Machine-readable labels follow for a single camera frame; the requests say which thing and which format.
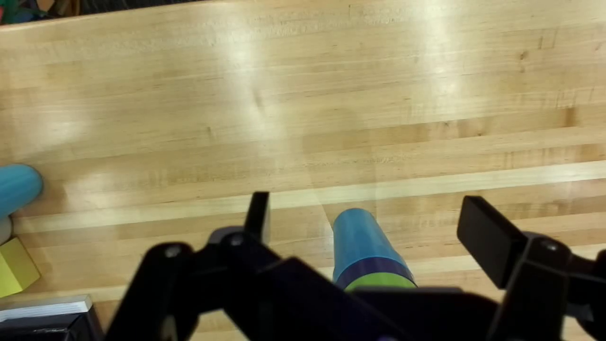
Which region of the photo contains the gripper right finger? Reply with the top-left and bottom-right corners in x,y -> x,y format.
456,196 -> 606,341

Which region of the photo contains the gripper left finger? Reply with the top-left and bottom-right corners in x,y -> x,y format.
105,191 -> 379,341

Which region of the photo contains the stack of coloured cups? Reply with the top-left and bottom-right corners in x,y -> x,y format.
332,208 -> 418,291

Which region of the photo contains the light blue cup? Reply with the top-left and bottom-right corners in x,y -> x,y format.
0,164 -> 44,219

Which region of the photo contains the black box with silver edge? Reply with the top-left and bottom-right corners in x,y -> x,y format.
0,295 -> 104,341

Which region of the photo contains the yellow block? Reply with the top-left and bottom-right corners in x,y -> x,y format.
0,237 -> 41,299

